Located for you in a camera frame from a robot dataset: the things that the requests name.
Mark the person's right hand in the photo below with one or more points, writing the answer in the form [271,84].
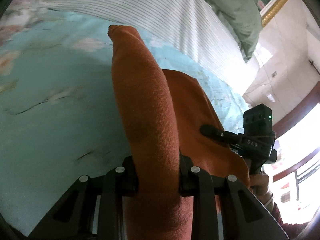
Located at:
[260,184]

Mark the brown wooden window frame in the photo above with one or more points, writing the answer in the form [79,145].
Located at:
[298,113]

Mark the rust orange knitted sweater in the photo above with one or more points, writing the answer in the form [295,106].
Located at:
[162,112]

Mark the green pillow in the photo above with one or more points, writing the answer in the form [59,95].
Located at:
[243,20]

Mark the white striped blanket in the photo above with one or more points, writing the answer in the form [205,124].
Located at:
[190,26]

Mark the dark red sleeve forearm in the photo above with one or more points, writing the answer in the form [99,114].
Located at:
[291,229]

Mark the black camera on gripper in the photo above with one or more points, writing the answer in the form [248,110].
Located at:
[258,121]

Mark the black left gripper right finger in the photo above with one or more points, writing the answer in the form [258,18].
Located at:
[192,179]

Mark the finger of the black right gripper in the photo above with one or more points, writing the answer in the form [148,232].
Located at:
[223,137]

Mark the pink floral white pillow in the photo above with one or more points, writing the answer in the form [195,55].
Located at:
[20,15]

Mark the light blue floral bedsheet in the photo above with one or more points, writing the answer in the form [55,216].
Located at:
[59,117]

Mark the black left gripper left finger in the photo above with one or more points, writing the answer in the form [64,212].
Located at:
[125,179]

